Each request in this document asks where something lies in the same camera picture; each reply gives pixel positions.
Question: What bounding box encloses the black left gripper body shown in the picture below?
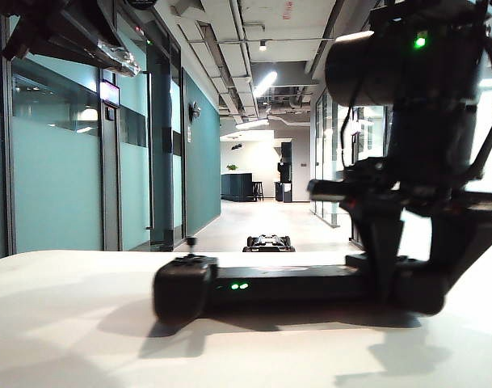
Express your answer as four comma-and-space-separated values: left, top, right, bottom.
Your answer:
1, 0, 68, 61

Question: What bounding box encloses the black quadruped robot dog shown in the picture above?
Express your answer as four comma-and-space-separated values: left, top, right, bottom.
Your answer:
242, 234, 296, 254

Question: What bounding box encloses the curved linear ceiling light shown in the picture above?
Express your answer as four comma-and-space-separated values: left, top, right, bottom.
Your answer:
234, 118, 271, 131

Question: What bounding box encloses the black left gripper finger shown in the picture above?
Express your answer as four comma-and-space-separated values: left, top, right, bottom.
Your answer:
27, 7, 122, 69
95, 39, 143, 78

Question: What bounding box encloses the oblong ceiling lamp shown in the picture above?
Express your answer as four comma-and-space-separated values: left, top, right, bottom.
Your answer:
334, 29, 374, 44

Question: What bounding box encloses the pink white door sign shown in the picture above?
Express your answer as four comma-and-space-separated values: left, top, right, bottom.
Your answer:
99, 80, 121, 103

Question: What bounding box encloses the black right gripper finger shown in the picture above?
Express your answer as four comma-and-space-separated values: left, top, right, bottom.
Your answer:
349, 206, 405, 305
430, 213, 492, 292

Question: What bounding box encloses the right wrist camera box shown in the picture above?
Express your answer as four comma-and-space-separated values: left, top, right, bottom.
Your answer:
342, 157, 392, 183

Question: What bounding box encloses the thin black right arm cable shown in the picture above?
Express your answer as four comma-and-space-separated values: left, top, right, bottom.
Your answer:
339, 103, 366, 169

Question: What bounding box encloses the long linear ceiling light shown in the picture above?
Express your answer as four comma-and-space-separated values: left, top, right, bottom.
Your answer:
252, 70, 279, 99

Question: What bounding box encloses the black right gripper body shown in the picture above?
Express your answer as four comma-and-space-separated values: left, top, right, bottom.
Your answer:
307, 179, 492, 222

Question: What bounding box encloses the black coffee machine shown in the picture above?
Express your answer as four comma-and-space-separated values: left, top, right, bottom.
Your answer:
276, 160, 293, 183

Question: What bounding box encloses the long vertical door handle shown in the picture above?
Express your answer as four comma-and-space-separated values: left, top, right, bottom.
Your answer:
142, 70, 155, 231

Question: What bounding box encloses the dark blue counter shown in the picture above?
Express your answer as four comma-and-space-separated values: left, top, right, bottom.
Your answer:
220, 172, 255, 203

